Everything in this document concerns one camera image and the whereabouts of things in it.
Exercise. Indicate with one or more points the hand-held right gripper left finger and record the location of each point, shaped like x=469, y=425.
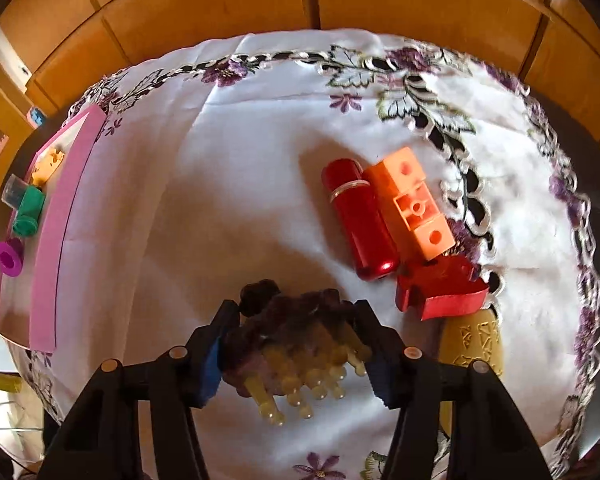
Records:
x=207, y=365

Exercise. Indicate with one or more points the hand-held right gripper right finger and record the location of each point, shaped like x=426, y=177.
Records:
x=380, y=370

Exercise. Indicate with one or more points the purple brush with yellow bristles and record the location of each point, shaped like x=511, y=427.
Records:
x=290, y=330

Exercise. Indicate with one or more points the yellow embossed oval object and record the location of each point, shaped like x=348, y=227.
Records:
x=470, y=340

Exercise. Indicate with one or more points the red puzzle piece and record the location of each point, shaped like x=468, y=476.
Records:
x=440, y=280

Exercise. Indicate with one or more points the red metallic cylinder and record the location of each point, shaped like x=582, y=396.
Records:
x=360, y=220

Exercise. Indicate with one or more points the orange building block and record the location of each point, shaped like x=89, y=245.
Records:
x=415, y=205

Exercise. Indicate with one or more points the pink cardboard box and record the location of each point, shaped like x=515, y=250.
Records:
x=60, y=240

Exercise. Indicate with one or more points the magenta plastic spool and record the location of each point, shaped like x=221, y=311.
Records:
x=7, y=257

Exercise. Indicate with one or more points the green plastic spool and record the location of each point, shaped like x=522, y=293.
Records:
x=30, y=207

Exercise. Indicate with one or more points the orange gear-shaped toy piece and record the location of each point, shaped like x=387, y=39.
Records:
x=47, y=165

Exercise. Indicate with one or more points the grey transparent cup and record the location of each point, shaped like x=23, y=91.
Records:
x=14, y=191

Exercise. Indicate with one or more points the white floral embroidered tablecloth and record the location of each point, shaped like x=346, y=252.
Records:
x=230, y=185

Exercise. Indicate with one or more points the small yellow box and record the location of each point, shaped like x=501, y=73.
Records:
x=5, y=382

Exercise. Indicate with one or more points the pink and blue flat item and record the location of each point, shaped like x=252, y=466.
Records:
x=36, y=117

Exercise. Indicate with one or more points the wooden cupboard with shelf niche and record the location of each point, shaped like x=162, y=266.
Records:
x=2, y=100

